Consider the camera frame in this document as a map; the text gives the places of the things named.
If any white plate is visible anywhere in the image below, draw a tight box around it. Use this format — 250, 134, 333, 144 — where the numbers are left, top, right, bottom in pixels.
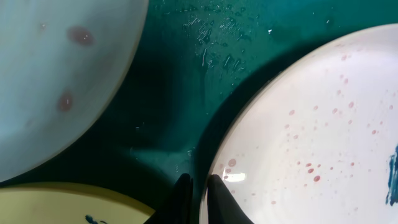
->
210, 24, 397, 223

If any yellow plate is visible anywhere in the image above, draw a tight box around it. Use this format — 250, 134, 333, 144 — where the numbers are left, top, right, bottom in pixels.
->
1, 182, 154, 224

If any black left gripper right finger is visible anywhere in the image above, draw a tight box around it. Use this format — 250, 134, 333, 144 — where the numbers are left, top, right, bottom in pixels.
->
207, 174, 253, 224

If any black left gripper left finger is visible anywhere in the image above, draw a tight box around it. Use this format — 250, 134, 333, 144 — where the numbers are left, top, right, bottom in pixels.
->
144, 173, 193, 224

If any light blue plate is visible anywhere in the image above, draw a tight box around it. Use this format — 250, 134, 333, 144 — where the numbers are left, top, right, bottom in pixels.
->
1, 0, 149, 181

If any teal plastic tray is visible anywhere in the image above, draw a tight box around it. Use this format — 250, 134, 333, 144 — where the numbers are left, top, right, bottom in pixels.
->
6, 0, 397, 223

